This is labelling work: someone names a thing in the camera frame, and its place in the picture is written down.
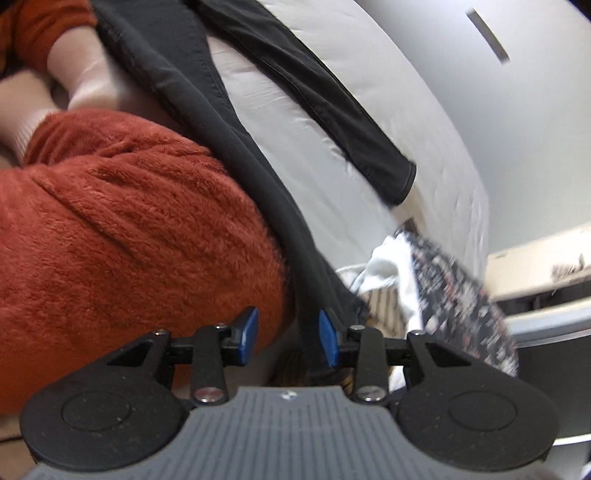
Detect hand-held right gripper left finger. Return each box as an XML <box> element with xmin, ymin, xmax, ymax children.
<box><xmin>99</xmin><ymin>307</ymin><xmax>260</xmax><ymax>407</ymax></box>

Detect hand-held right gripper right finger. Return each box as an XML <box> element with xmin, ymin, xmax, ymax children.
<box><xmin>318</xmin><ymin>310</ymin><xmax>485</xmax><ymax>405</ymax></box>

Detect black jeans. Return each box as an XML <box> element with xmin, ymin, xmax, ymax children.
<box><xmin>90</xmin><ymin>0</ymin><xmax>419</xmax><ymax>386</ymax></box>

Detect person's left forearm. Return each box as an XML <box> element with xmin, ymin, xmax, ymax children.
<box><xmin>46</xmin><ymin>21</ymin><xmax>123</xmax><ymax>112</ymax></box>

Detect striped garment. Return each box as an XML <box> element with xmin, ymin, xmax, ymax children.
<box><xmin>337</xmin><ymin>284</ymin><xmax>410</xmax><ymax>340</ymax></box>

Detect white garment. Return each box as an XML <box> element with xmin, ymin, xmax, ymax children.
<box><xmin>337</xmin><ymin>233</ymin><xmax>422</xmax><ymax>334</ymax></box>

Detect dark floral garment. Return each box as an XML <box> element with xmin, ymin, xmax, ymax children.
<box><xmin>392</xmin><ymin>222</ymin><xmax>520</xmax><ymax>389</ymax></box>

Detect person's orange fleece clothing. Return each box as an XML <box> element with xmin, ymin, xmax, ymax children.
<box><xmin>0</xmin><ymin>0</ymin><xmax>296</xmax><ymax>416</ymax></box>

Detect bed with white sheet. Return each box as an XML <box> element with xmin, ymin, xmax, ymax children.
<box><xmin>106</xmin><ymin>0</ymin><xmax>491</xmax><ymax>297</ymax></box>

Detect grey wall switch panel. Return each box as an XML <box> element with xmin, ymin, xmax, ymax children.
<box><xmin>465</xmin><ymin>8</ymin><xmax>511</xmax><ymax>64</ymax></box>

